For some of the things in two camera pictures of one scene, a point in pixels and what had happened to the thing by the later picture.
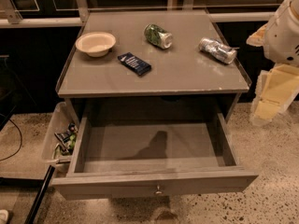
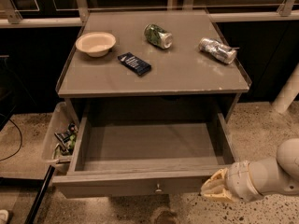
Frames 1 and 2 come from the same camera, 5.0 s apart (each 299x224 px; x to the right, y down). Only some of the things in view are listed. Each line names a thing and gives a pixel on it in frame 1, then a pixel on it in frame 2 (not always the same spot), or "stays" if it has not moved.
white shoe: [4, 216] stays
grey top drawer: [122, 156] stays
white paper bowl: [95, 44] stays
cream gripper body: [282, 39] → [237, 180]
